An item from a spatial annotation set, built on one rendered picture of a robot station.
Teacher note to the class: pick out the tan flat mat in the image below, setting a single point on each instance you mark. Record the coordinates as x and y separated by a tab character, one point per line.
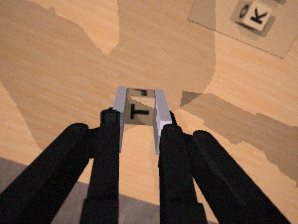
277	35

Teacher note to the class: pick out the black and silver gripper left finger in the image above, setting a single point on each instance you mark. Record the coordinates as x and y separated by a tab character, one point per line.
38	193

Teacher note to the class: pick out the wooden block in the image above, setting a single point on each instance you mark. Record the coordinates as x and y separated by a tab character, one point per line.
140	106
254	15

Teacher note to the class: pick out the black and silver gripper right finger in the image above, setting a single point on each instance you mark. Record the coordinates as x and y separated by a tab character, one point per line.
232	195

